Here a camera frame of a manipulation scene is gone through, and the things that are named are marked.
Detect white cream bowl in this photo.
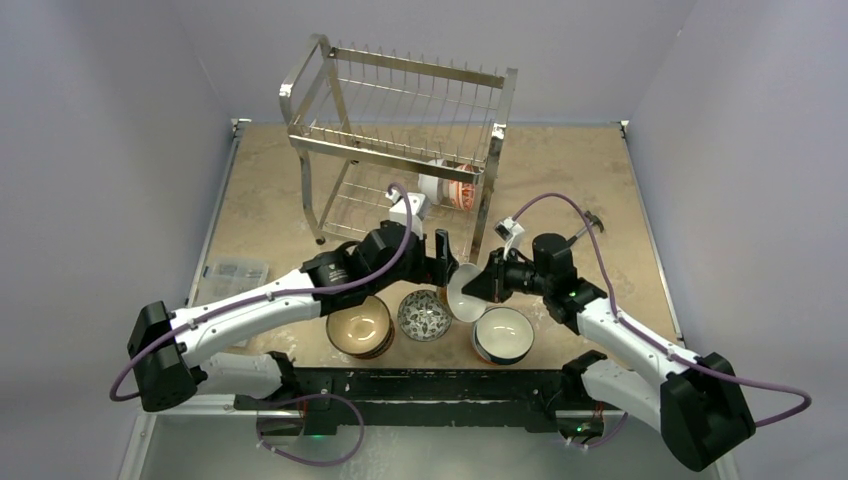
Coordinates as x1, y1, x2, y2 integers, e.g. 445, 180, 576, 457
446, 263, 488, 323

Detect black leaf patterned bowl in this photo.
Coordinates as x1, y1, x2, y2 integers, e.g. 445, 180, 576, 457
397, 290, 453, 342

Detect orange patterned bowl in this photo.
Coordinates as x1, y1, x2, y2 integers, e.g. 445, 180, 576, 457
446, 180, 476, 212

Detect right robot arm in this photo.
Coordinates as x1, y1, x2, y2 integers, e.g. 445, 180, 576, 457
447, 233, 756, 471

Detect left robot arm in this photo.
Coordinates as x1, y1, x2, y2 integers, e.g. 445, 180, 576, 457
110, 220, 459, 412

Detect steel two-tier dish rack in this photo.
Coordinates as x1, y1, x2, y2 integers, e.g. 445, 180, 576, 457
278, 34, 518, 262

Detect white blue-rimmed bowl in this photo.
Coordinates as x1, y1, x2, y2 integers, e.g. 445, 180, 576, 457
471, 307, 535, 366

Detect brown glazed bowl stack top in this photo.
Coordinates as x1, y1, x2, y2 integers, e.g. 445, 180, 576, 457
326, 296, 395, 360

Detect small black hammer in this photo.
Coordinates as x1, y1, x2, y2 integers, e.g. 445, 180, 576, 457
572, 210, 605, 240

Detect clear plastic screw box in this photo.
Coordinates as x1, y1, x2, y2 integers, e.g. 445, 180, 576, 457
194, 257, 269, 305

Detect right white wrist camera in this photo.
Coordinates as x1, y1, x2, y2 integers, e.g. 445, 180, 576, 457
494, 217, 526, 259

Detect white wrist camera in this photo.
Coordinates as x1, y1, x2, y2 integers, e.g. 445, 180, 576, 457
388, 193, 432, 230
494, 217, 526, 259

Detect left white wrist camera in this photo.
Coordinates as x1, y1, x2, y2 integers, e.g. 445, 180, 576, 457
388, 193, 432, 230

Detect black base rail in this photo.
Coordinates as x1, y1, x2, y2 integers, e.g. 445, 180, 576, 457
234, 367, 622, 437

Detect aluminium frame rail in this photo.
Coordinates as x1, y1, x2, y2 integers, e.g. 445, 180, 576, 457
135, 368, 723, 419

